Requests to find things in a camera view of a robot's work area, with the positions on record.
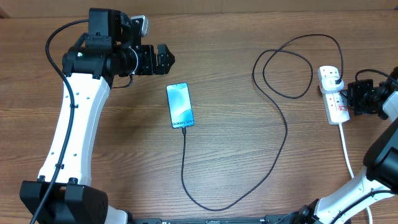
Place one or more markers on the white power strip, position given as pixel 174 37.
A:
pixel 335 104

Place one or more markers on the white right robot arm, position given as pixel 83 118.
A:
pixel 377 180

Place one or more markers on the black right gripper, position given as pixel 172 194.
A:
pixel 352 86

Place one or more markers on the white charger adapter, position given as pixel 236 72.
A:
pixel 329 85

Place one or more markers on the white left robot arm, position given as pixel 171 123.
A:
pixel 111 47

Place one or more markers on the Galaxy smartphone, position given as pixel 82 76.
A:
pixel 180 105

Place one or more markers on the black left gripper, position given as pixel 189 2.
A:
pixel 149 67

